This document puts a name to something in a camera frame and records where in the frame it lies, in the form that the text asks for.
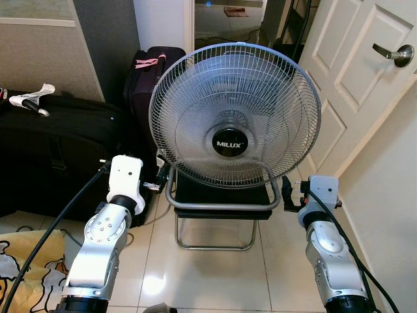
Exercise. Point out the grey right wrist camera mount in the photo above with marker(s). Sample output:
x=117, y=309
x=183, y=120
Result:
x=322, y=189

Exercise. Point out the grey robot left leg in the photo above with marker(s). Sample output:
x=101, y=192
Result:
x=159, y=308

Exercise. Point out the white luggage tag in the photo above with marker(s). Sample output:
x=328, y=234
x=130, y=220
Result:
x=29, y=98

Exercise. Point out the yellow cartoon egg blanket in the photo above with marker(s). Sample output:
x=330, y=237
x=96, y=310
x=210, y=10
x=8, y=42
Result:
x=26, y=274

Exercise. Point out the white panel door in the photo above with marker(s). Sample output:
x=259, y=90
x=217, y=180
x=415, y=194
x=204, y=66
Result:
x=365, y=98

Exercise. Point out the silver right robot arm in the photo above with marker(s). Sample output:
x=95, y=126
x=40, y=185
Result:
x=329, y=254

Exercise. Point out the black metal frame chair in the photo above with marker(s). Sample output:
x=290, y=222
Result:
x=221, y=199

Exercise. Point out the large black suitcase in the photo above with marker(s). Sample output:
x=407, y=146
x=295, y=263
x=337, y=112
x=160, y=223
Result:
x=65, y=150

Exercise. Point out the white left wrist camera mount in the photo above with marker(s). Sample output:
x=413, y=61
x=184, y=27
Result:
x=125, y=176

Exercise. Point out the pink ribbon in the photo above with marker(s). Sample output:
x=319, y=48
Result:
x=146, y=62

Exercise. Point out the dark maroon upright suitcase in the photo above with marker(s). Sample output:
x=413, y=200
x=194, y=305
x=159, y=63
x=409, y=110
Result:
x=140, y=91

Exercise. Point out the grey MILUX electric fan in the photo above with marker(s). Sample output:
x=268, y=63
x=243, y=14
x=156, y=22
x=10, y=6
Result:
x=229, y=142

